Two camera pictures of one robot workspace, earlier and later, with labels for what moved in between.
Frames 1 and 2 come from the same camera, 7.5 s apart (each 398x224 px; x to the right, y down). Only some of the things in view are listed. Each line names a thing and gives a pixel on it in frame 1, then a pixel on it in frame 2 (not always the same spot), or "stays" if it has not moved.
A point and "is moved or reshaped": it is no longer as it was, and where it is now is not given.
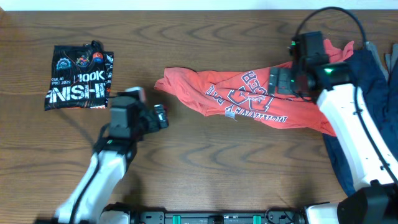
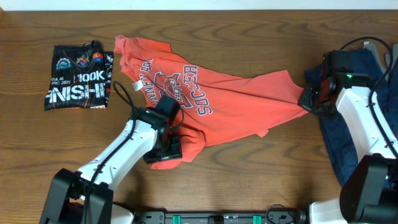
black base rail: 269,217 stays
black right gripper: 285,86 -> 305,101
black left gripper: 152,118 -> 168,152
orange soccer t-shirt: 245,95 is moved or reshaped
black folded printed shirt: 81,76 stays
